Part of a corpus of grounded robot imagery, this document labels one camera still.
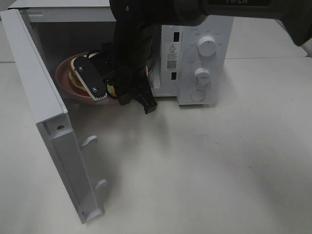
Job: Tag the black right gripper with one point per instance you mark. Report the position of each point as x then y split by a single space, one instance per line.
130 80

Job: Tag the round white door button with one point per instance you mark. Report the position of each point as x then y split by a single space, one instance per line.
198 95

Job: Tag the white bread sandwich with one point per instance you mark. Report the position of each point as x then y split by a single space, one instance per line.
100 60

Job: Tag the pink round plate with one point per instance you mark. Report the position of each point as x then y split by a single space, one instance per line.
62 78

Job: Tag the white microwave door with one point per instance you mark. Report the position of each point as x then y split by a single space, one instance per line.
51 115

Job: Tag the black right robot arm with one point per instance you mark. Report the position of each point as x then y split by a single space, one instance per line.
136 21

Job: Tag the white warning label sticker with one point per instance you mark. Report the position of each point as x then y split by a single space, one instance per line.
171 56

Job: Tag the lower white timer knob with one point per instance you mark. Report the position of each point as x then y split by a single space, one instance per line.
202 76

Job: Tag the white microwave oven body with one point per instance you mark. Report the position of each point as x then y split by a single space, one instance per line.
64 28

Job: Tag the upper white power knob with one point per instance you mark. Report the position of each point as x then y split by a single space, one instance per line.
206 46

